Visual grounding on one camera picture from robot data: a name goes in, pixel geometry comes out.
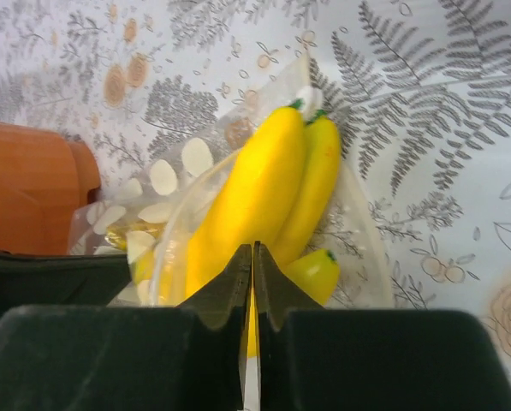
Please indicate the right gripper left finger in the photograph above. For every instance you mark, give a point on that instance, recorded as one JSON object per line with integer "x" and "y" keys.
{"x": 100, "y": 357}

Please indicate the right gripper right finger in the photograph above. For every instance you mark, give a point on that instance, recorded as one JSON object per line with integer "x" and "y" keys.
{"x": 313, "y": 358}

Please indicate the yellow fake banana bunch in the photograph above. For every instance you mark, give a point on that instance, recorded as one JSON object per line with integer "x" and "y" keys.
{"x": 276, "y": 193}

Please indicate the orange plastic tub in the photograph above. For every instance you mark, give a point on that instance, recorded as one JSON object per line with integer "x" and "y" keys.
{"x": 44, "y": 179}

